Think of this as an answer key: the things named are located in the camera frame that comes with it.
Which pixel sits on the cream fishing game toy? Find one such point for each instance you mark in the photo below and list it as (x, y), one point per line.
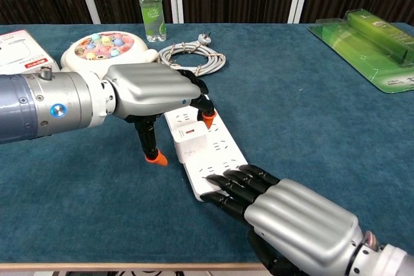
(81, 61)

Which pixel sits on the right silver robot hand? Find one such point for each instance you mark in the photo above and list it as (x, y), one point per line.
(304, 221)

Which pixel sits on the white plug adapter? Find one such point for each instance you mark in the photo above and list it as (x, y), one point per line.
(191, 145)

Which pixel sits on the white power strip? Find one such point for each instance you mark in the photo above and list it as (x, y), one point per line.
(223, 148)

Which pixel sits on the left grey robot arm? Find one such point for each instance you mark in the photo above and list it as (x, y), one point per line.
(48, 104)

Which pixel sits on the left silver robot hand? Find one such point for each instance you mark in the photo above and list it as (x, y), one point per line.
(152, 90)

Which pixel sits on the teal table cloth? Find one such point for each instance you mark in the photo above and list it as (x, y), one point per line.
(291, 127)

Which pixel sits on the clear bottle with green label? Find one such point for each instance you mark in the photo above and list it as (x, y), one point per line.
(152, 17)

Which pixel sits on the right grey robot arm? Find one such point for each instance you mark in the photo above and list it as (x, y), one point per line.
(391, 260)

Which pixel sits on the green blister pack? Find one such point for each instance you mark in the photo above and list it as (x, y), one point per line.
(362, 46)

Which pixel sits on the white carton with red logo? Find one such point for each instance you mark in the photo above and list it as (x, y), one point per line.
(16, 53)

